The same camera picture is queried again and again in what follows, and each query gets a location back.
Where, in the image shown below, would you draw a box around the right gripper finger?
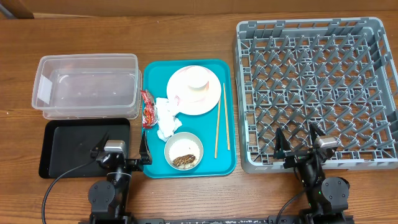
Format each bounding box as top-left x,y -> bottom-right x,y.
273,128 -> 291,158
309,123 -> 326,146

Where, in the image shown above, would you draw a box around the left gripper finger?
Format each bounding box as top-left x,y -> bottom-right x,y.
91,133 -> 109,153
139,131 -> 152,165

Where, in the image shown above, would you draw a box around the grey bowl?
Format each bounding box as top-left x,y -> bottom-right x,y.
164,132 -> 204,171

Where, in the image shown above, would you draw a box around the white rice with food scrap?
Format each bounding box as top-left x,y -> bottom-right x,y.
169,139 -> 201,170

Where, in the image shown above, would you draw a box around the red snack wrapper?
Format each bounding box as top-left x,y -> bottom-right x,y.
141,90 -> 157,129

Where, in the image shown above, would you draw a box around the white tissue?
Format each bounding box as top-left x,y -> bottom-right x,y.
155,98 -> 182,142

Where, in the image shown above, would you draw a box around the white cup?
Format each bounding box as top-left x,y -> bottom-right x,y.
185,65 -> 208,90

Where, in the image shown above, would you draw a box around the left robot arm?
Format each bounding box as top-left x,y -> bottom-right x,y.
88,133 -> 152,223

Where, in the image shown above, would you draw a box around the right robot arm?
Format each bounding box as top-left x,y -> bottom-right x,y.
273,123 -> 354,223

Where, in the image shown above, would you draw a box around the grey dishwasher rack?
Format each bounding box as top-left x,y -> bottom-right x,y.
234,17 -> 397,173

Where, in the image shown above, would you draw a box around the clear plastic waste bin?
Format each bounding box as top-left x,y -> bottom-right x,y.
31,54 -> 142,119

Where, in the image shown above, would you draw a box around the black plastic tray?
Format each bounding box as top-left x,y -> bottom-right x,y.
39,118 -> 130,179

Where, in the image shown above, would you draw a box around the right wooden chopstick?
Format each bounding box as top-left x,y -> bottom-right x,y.
223,83 -> 231,151

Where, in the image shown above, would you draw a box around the wooden chopstick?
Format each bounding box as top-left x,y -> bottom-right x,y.
223,83 -> 231,151
214,97 -> 221,159

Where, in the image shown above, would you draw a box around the teal serving tray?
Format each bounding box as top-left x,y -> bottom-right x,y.
143,59 -> 237,179

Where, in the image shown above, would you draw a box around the left wooden chopstick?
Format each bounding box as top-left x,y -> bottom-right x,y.
214,97 -> 221,159

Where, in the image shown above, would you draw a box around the pink round plate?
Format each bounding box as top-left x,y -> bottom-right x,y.
167,65 -> 221,116

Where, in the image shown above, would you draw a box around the pink shallow bowl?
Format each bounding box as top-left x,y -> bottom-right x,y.
176,71 -> 209,102

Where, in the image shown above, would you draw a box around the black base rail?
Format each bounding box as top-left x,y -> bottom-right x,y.
132,215 -> 306,224

